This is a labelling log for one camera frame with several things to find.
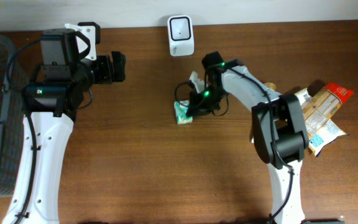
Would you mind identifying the teal tissue pack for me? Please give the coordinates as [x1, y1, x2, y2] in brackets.
[174, 100, 193, 124]

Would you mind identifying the white cream tube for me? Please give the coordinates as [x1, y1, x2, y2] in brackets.
[249, 82, 277, 144]

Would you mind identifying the orange pasta package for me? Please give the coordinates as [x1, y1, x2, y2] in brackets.
[303, 82, 354, 138]

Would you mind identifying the cream snack bag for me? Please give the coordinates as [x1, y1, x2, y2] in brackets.
[295, 88, 348, 157]

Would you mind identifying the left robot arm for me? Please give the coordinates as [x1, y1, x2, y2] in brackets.
[3, 51, 126, 223]

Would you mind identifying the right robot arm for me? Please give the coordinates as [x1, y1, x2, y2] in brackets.
[186, 52, 309, 223]

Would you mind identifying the white barcode scanner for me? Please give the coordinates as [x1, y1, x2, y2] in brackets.
[167, 15, 195, 57]

